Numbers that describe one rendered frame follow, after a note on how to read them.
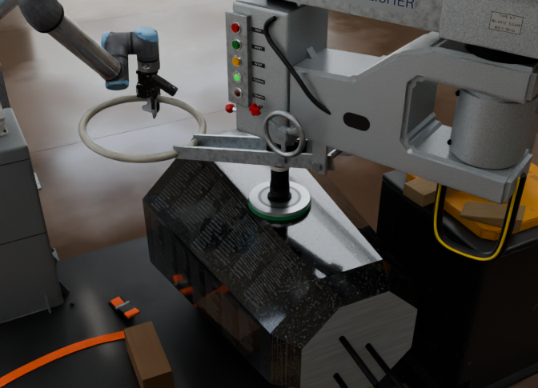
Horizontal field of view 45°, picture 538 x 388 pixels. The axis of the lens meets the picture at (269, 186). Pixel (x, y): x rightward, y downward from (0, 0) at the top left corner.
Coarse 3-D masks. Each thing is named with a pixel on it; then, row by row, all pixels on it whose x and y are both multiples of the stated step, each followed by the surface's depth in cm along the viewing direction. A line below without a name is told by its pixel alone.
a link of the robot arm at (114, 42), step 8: (104, 32) 254; (112, 32) 254; (120, 32) 254; (128, 32) 254; (104, 40) 251; (112, 40) 252; (120, 40) 252; (128, 40) 252; (104, 48) 252; (112, 48) 251; (120, 48) 252; (128, 48) 253
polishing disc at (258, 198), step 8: (264, 184) 232; (296, 184) 232; (256, 192) 227; (264, 192) 227; (296, 192) 227; (304, 192) 227; (256, 200) 223; (264, 200) 223; (296, 200) 223; (304, 200) 223; (256, 208) 219; (264, 208) 219; (272, 208) 219; (280, 208) 219; (288, 208) 219; (296, 208) 219; (304, 208) 220; (272, 216) 217; (280, 216) 217
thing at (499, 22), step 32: (288, 0) 174; (320, 0) 168; (352, 0) 162; (384, 0) 157; (416, 0) 152; (448, 0) 146; (480, 0) 142; (512, 0) 138; (448, 32) 150; (480, 32) 145; (512, 32) 141
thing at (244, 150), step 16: (208, 144) 243; (224, 144) 238; (240, 144) 233; (256, 144) 228; (208, 160) 230; (224, 160) 225; (240, 160) 220; (256, 160) 215; (272, 160) 211; (288, 160) 207; (304, 160) 203
